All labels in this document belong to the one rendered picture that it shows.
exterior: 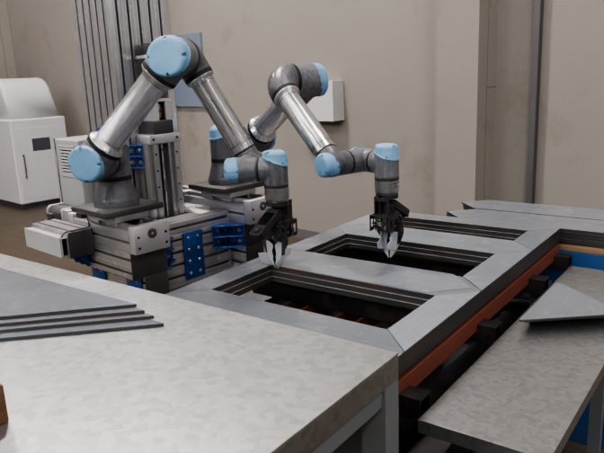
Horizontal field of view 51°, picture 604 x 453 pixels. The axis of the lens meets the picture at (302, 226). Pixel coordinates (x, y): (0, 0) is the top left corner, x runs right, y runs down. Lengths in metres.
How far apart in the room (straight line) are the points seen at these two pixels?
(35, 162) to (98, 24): 5.80
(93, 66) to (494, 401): 1.80
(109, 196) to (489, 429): 1.40
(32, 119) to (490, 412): 7.26
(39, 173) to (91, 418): 7.44
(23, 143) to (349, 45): 4.37
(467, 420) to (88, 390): 0.78
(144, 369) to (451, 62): 3.67
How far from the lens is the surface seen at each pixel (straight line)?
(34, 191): 8.21
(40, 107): 8.33
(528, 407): 1.46
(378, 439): 0.98
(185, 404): 0.84
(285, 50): 5.64
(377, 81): 5.01
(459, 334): 1.67
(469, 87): 4.31
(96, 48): 2.48
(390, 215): 1.98
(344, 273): 1.89
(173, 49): 1.92
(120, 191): 2.18
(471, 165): 4.34
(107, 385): 0.92
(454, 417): 1.39
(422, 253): 2.21
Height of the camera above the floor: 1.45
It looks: 14 degrees down
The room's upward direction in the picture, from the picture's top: 2 degrees counter-clockwise
